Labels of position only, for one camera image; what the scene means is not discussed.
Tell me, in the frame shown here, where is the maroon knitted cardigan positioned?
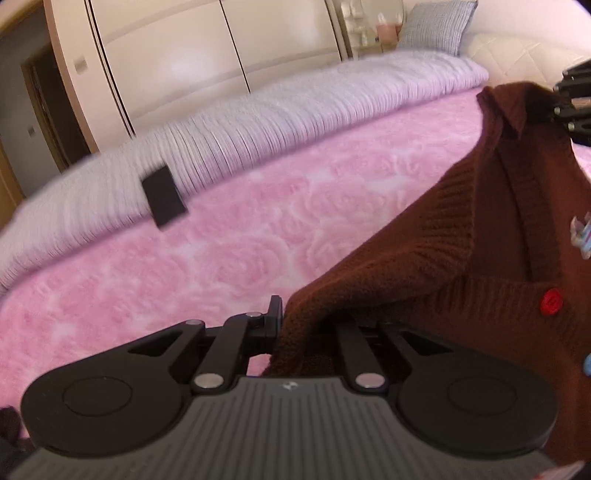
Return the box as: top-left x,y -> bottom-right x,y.
266,83 -> 590,464

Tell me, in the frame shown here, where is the cream quilted headboard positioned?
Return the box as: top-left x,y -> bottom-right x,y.
460,33 -> 590,90

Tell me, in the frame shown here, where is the pink rose bed blanket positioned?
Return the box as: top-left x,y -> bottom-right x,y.
1,89 -> 484,407

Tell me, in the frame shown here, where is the grey checked pillow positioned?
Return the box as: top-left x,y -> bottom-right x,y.
397,1 -> 478,56

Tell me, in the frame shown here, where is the black smartphone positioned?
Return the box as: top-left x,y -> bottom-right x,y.
141,165 -> 188,230

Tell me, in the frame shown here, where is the striped lilac rolled duvet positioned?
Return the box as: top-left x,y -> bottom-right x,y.
1,50 -> 489,292

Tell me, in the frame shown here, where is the white wardrobe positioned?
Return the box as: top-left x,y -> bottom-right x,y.
43,0 -> 346,152

